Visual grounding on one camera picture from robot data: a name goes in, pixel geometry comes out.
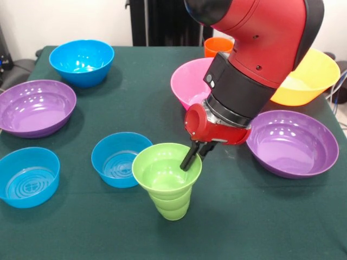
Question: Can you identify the dark green tablecloth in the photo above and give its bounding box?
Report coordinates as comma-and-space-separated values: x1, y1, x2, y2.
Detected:
0, 45, 347, 260

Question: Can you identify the deep smooth blue bowl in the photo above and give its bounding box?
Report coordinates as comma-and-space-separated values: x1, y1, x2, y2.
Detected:
48, 39, 115, 88

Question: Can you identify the blue bowl with ringed bottom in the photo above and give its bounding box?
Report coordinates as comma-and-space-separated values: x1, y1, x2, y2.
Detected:
91, 132, 154, 189
0, 147, 61, 209

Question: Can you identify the black equipment rack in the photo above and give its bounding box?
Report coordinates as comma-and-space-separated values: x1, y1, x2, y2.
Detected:
0, 25, 14, 82

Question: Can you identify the purple bowl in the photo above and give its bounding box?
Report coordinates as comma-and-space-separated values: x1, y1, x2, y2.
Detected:
244, 109, 339, 179
0, 79, 77, 139

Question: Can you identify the yellow-orange bowl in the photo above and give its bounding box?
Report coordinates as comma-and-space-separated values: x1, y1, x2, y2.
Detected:
270, 48, 341, 107

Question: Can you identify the small green bowl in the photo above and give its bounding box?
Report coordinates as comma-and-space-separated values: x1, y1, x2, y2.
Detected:
131, 143, 203, 202

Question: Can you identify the orange cup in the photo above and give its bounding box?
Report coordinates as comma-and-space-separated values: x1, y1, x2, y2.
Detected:
204, 37, 235, 58

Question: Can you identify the black rounded seat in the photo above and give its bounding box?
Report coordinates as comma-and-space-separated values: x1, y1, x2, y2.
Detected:
5, 57, 36, 90

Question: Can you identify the light blue cable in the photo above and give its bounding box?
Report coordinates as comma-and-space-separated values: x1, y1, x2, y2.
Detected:
326, 69, 347, 105

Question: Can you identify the green cup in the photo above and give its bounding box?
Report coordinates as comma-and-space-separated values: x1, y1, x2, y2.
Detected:
151, 192, 191, 221

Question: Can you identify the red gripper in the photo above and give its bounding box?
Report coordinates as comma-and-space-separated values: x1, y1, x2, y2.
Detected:
180, 103, 250, 172

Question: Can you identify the pink bowl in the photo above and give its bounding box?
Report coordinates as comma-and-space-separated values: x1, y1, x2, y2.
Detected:
170, 57, 215, 111

